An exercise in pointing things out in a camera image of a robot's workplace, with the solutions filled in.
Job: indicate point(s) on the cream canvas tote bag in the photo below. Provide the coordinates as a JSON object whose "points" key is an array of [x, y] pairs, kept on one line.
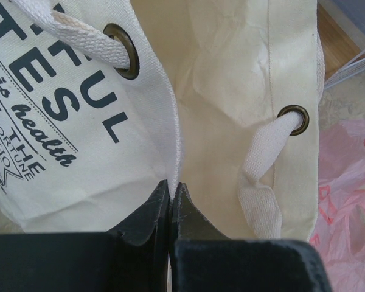
{"points": [[102, 100]]}

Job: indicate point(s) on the pink plastic grocery bag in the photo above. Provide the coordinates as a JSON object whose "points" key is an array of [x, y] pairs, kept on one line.
{"points": [[339, 234]]}

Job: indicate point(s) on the white wire shelf rack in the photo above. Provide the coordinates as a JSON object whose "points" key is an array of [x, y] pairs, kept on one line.
{"points": [[339, 71]]}

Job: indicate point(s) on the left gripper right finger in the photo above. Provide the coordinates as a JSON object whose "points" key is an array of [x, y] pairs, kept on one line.
{"points": [[204, 259]]}

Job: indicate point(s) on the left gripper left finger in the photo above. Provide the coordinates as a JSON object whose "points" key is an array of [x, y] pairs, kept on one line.
{"points": [[132, 256]]}

